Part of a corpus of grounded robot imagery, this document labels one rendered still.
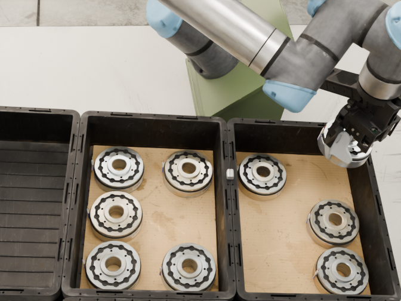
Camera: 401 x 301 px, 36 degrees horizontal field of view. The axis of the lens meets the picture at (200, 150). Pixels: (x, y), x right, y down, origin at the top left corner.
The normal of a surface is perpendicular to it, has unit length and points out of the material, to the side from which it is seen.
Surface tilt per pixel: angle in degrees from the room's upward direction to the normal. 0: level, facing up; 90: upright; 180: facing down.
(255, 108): 90
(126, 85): 0
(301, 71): 40
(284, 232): 0
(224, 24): 54
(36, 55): 0
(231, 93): 44
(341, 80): 29
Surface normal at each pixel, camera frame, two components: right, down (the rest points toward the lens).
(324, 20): -0.47, -0.25
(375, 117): -0.77, 0.47
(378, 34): -0.50, 0.22
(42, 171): 0.11, -0.58
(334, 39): 0.12, 0.18
